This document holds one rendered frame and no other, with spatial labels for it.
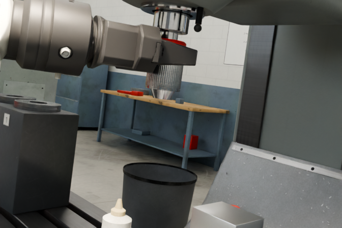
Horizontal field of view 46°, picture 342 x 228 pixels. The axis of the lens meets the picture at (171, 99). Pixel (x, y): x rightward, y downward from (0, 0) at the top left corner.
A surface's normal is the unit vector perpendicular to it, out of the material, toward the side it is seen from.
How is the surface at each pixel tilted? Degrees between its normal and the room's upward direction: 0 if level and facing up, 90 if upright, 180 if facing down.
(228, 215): 0
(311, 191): 63
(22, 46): 111
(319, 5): 135
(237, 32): 90
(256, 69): 90
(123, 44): 90
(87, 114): 90
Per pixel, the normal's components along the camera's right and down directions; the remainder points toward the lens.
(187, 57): 0.37, 0.10
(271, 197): -0.60, -0.50
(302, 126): -0.73, -0.06
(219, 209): 0.13, -0.99
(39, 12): 0.40, -0.33
